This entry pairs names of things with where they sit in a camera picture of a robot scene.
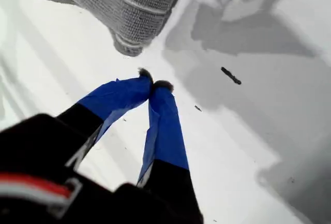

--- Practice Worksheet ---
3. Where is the grey white-striped towel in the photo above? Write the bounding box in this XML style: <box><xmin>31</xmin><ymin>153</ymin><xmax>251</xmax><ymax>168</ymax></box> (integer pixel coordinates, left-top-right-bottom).
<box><xmin>25</xmin><ymin>0</ymin><xmax>191</xmax><ymax>57</ymax></box>

